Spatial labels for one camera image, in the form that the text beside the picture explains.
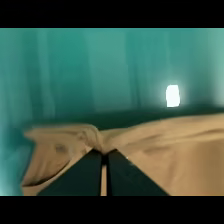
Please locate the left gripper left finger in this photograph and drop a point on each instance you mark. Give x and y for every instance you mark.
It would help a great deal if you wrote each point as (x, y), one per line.
(83, 176)

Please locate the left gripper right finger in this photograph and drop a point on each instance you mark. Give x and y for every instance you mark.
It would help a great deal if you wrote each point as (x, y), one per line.
(128, 178)

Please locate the beige garment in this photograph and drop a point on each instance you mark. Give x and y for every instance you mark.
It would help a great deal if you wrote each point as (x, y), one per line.
(173, 150)

